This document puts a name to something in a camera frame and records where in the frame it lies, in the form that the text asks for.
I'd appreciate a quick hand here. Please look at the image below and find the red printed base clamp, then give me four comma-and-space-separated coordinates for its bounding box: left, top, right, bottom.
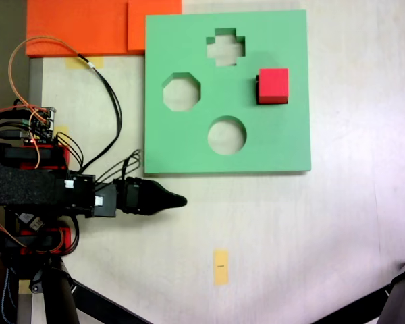
20, 144, 71, 171
19, 227, 72, 254

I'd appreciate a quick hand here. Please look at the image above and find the long orange wire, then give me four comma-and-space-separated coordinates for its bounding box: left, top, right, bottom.
7, 36, 80, 112

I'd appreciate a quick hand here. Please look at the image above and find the thin black tripod strut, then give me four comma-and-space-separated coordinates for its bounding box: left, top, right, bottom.
310, 285, 394, 324
70, 279, 153, 324

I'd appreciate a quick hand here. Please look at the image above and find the blue white braided cable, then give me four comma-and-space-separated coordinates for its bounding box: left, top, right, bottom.
1, 268, 18, 324

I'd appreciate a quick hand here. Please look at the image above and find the black looped wrist cable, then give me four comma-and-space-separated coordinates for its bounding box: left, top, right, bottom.
94, 149, 143, 186

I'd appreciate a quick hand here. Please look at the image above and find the circuit board with green terminal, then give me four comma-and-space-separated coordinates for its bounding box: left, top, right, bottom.
21, 107, 57, 145

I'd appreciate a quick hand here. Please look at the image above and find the large orange foam block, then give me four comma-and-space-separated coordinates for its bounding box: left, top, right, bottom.
25, 0, 130, 57

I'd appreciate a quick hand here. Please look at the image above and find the long black cable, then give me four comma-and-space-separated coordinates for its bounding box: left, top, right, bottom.
76, 52, 123, 173

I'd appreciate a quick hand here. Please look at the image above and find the green shape sorting board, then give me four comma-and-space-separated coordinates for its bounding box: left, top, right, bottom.
143, 9, 313, 176

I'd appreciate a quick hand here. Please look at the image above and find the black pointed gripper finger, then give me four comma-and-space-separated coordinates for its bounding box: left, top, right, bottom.
153, 180, 188, 215

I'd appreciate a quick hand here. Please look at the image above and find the yellow tape strip with print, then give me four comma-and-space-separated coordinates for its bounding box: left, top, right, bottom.
213, 249, 231, 287

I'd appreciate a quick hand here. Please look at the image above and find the small black converter board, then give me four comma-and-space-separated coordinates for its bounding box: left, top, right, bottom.
16, 212, 44, 232

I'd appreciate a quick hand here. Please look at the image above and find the red square block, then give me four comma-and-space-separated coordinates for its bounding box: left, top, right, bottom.
256, 67, 290, 105

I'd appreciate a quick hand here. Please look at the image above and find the thick black tripod leg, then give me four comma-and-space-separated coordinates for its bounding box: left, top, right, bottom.
377, 254, 405, 324
30, 259, 80, 324

